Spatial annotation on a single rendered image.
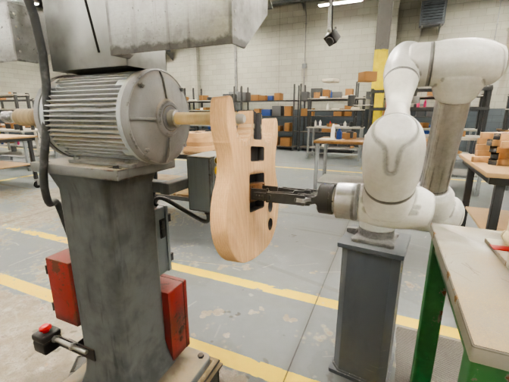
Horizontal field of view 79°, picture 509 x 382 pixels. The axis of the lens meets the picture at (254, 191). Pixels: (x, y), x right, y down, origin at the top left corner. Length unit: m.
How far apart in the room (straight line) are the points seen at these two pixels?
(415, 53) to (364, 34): 10.90
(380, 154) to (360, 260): 0.93
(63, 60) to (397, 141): 0.88
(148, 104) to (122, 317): 0.66
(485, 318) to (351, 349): 1.11
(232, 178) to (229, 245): 0.15
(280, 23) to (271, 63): 1.39
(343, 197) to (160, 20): 0.53
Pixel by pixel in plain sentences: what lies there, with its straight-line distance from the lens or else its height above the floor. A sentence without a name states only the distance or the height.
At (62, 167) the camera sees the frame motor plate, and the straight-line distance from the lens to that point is 1.03.
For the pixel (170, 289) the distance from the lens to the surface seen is 1.26.
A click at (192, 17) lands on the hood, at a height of 1.44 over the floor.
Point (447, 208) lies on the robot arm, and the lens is 1.41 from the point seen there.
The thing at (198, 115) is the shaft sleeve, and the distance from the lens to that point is 0.82.
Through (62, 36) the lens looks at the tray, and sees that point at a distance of 1.06.
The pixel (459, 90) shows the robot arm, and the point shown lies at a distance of 1.15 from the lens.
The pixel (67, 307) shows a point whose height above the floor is 0.62.
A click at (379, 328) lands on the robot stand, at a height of 0.33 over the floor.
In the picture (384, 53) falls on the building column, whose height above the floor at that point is 2.49.
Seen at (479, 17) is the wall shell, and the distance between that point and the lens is 12.17.
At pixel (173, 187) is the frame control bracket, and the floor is 1.02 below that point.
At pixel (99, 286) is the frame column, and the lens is 1.12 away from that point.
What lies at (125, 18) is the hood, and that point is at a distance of 0.78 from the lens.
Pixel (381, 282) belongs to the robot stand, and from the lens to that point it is 1.49.
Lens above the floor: 1.26
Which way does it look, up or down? 14 degrees down
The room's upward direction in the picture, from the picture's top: straight up
